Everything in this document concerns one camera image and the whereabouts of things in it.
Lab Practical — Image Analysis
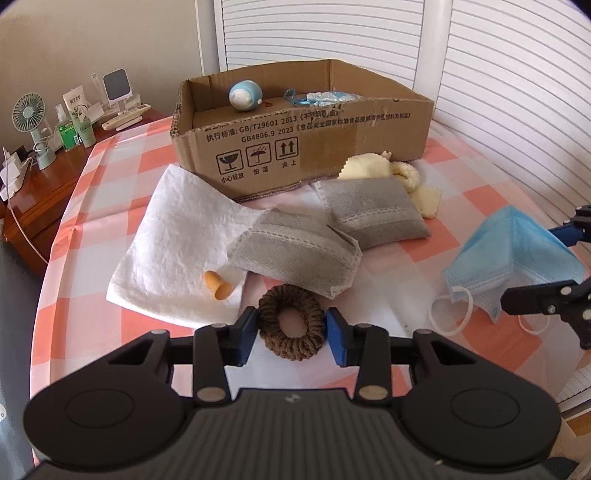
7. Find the white power strip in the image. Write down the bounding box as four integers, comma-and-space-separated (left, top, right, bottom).
0, 148, 29, 202

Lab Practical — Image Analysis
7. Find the white louvered door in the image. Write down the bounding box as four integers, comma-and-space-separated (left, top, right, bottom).
201, 0, 439, 93
416, 0, 591, 264

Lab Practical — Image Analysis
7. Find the cream hair scrunchie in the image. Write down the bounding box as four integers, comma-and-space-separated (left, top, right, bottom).
390, 161, 420, 193

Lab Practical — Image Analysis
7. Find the pale yellow cloth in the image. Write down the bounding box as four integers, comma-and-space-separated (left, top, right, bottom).
338, 150, 442, 219

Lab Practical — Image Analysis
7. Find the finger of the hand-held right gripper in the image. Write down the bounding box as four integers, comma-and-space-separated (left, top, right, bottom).
549, 203, 591, 247
501, 276, 591, 349

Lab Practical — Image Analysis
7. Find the white router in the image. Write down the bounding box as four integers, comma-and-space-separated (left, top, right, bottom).
91, 71, 153, 131

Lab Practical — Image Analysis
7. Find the blue face mask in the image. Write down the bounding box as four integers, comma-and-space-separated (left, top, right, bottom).
429, 205, 587, 336

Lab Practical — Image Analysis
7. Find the grey square device on stand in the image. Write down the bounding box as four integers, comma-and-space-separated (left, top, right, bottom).
102, 69, 141, 114

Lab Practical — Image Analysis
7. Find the cardboard box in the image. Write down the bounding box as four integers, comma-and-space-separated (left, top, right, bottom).
170, 59, 435, 203

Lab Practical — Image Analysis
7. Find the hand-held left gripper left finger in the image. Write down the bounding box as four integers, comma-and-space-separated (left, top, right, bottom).
104, 307, 259, 408

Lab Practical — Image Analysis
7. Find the orange foam earplug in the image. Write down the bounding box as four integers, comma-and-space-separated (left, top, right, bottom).
204, 271, 233, 302

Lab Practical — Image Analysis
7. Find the green hand sanitizer bottle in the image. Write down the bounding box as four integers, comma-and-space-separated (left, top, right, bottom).
54, 105, 79, 151

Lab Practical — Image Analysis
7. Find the round blue plush toy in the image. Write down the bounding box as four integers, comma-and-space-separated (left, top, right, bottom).
229, 80, 265, 112

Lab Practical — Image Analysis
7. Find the white cloth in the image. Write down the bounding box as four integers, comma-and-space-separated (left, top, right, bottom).
107, 164, 265, 325

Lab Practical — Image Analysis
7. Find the green cosmetic tube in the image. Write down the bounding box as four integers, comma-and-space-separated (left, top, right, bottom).
71, 105, 97, 148

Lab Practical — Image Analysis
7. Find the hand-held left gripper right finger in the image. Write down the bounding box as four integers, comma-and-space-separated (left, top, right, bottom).
325, 308, 481, 402

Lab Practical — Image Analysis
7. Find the grey fabric pouch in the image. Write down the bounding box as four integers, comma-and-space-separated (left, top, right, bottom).
226, 208, 363, 299
318, 178, 433, 250

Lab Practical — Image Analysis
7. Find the pink checked tablecloth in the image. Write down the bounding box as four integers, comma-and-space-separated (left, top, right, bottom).
30, 110, 591, 464

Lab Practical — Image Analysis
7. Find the white cosmetic tube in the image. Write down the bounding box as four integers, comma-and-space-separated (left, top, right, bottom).
63, 88, 85, 116

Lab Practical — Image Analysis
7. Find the small green desk fan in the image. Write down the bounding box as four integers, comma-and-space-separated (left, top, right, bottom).
12, 93, 59, 171

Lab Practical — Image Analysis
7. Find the wooden nightstand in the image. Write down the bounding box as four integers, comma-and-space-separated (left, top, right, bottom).
0, 108, 172, 278

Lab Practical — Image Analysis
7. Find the white cable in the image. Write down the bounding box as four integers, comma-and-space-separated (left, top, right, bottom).
6, 157, 49, 265

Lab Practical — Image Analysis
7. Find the brown knitted hair scrunchie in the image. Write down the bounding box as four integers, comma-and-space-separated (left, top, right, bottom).
257, 285, 328, 357

